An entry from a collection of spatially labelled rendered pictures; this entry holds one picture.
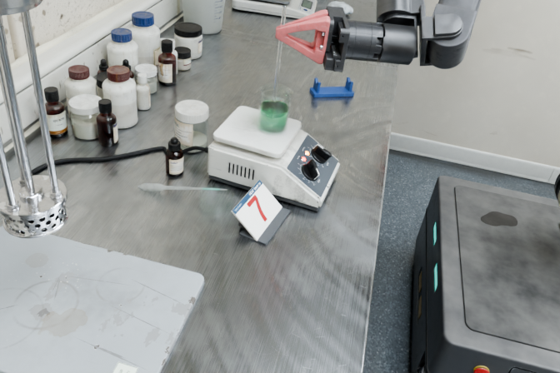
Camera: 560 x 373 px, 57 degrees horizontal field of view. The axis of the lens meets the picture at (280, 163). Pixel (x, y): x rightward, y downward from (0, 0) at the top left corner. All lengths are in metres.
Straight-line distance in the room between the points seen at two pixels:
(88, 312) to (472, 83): 2.00
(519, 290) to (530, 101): 1.20
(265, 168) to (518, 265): 0.88
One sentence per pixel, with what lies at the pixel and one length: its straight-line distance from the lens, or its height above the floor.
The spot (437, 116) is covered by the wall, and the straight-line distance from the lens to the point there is 2.46.
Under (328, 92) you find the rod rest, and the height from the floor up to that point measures 0.76.
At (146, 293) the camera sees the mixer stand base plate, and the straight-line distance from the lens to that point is 0.69.
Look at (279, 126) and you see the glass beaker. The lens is 0.84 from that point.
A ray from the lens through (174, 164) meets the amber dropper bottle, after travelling 0.87.
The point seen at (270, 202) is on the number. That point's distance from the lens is 0.82.
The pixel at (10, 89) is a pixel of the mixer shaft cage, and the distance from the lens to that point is 0.53.
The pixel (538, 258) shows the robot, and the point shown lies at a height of 0.37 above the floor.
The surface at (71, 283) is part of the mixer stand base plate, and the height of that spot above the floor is 0.76.
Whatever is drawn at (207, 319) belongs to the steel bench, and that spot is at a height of 0.75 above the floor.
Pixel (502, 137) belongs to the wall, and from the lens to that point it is 2.53.
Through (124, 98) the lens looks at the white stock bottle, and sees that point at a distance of 0.99.
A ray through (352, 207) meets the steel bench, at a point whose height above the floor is 0.75.
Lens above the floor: 1.28
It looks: 34 degrees down
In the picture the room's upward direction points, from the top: 8 degrees clockwise
